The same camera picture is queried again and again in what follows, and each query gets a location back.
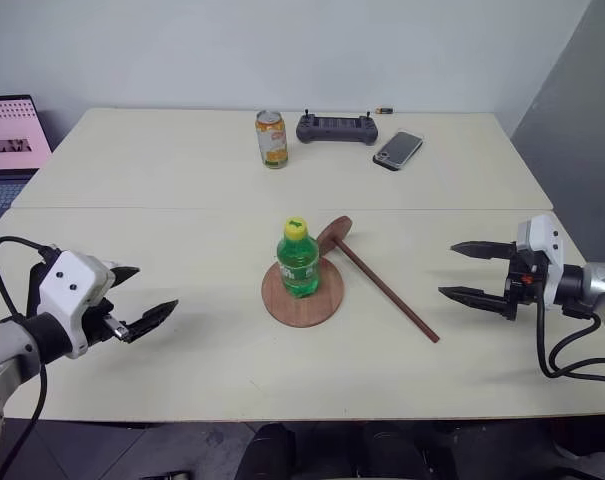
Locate open laptop pink screen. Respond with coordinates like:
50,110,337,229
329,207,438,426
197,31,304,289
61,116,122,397
0,94,54,212

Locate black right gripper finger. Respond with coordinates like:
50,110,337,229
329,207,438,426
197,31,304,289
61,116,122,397
437,285,509,314
450,240,519,261

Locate dark grey remote controller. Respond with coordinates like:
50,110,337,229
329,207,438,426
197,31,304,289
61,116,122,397
295,109,382,148

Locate black smartphone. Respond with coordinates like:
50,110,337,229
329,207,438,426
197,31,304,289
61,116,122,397
372,130,425,173

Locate dark rounded shape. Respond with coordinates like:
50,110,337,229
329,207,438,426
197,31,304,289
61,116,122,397
350,422,436,480
235,422,299,480

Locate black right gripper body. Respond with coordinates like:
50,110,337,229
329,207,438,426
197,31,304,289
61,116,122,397
501,251,549,322

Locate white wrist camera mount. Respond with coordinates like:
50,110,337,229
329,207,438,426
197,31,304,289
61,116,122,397
515,214,566,311
38,249,119,360

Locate round wooden coaster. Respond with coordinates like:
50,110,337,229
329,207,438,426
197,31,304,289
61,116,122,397
261,253,347,330

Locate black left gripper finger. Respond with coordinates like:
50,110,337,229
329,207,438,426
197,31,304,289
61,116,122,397
123,299,180,345
109,266,141,292

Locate orange drink can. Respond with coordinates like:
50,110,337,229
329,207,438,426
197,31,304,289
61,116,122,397
254,110,289,170

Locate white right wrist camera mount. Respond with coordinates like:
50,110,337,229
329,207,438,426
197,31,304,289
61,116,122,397
515,214,566,311

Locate green plastic bottle yellow cap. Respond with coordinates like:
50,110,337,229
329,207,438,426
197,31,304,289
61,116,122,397
275,217,322,300

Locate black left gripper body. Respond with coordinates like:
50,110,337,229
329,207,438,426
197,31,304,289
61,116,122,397
79,297,134,347

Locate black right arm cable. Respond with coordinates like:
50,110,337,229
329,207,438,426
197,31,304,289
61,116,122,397
533,298,605,387

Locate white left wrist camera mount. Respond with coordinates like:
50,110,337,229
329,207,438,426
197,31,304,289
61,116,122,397
38,249,119,360

